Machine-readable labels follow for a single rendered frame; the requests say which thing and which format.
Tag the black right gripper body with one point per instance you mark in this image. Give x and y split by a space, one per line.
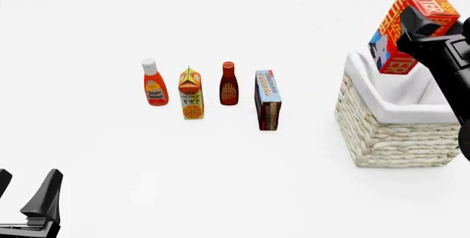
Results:
437 45

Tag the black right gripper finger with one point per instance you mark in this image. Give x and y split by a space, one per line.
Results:
420 24

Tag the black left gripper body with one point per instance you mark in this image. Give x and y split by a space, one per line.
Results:
33 229

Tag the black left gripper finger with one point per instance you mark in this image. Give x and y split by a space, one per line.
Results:
3 180
46 196

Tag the red butter box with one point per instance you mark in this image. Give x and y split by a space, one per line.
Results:
391 37

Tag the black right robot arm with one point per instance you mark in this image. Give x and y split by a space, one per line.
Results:
453 92

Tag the woven basket with white liner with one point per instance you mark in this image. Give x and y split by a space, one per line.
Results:
389 138

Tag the red ketchup bottle white cap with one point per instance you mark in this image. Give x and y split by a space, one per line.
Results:
155 87

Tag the chocolate pudding box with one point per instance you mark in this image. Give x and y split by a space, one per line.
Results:
268 103

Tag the orange juice carton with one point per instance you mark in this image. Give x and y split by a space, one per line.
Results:
191 97

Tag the brown BBQ sauce bottle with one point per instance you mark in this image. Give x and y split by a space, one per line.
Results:
228 86

